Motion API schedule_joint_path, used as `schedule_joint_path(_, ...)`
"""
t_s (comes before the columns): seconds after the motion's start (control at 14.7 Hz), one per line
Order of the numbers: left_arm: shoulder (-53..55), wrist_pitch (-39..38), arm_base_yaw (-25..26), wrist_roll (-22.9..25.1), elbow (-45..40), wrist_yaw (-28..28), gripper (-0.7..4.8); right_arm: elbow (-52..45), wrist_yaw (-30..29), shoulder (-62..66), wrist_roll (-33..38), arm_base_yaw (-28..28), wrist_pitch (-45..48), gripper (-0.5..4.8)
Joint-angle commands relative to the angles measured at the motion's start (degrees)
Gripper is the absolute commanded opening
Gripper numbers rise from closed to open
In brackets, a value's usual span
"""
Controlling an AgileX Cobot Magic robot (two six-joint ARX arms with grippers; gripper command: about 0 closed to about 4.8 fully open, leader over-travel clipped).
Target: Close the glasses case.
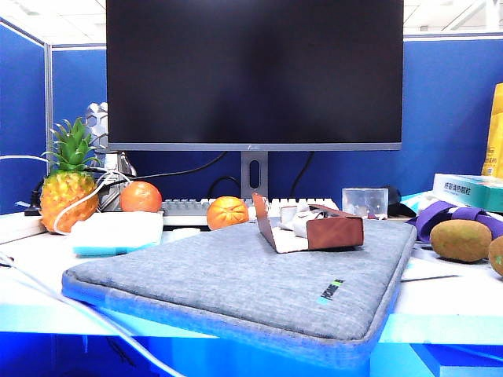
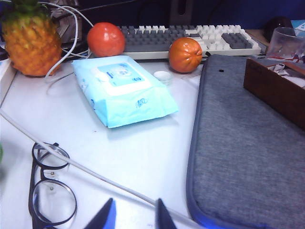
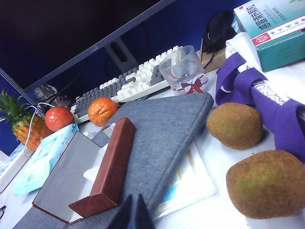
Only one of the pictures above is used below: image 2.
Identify black round-frame glasses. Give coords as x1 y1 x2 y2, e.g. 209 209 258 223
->
28 142 78 229

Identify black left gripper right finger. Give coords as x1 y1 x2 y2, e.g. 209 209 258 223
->
154 198 184 229

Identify black computer mouse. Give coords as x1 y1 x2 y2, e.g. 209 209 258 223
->
263 16 296 41

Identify thick white cable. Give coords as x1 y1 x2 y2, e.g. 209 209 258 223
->
0 107 203 229

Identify pineapple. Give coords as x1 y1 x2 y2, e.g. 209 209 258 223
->
1 0 63 77

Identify grey fabric laptop sleeve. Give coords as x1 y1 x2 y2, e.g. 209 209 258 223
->
186 54 305 229

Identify thin white cable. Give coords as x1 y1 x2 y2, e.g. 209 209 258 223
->
35 0 96 96

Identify blue wet wipes pack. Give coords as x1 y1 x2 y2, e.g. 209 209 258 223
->
71 56 180 129

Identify blue and white card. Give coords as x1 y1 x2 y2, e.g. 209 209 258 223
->
290 19 305 37

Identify brown wooden box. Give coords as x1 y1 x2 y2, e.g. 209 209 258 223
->
243 58 305 132

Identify clear glass cup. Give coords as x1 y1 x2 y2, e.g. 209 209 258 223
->
266 27 305 61

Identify grey and white keyboard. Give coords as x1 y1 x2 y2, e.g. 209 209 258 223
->
116 24 262 60

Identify white bottle cap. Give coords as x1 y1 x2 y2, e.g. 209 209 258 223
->
153 71 172 84

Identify red tomato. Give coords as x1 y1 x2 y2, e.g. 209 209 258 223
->
86 22 126 58

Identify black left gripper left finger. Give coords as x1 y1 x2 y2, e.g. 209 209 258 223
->
83 198 117 229

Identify orange tangerine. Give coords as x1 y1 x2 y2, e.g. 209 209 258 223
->
168 37 203 73

